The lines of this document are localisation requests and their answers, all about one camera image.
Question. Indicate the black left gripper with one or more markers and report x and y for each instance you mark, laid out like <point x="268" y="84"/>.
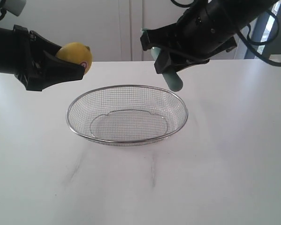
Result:
<point x="16" y="58"/>

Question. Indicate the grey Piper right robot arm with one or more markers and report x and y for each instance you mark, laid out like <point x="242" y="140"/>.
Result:
<point x="246" y="12"/>

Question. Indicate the adjacent beige side table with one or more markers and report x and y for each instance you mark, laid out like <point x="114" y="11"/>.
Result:
<point x="275" y="57"/>

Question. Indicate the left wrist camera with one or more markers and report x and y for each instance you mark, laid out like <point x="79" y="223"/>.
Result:
<point x="13" y="6"/>

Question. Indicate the yellow lemon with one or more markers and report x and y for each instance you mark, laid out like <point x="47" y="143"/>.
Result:
<point x="76" y="53"/>

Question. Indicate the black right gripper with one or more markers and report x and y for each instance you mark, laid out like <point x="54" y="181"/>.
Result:
<point x="204" y="30"/>

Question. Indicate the oval steel mesh basket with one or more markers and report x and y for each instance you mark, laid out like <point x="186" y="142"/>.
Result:
<point x="127" y="115"/>

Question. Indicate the teal handled vegetable peeler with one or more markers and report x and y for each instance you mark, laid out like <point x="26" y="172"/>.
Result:
<point x="174" y="82"/>

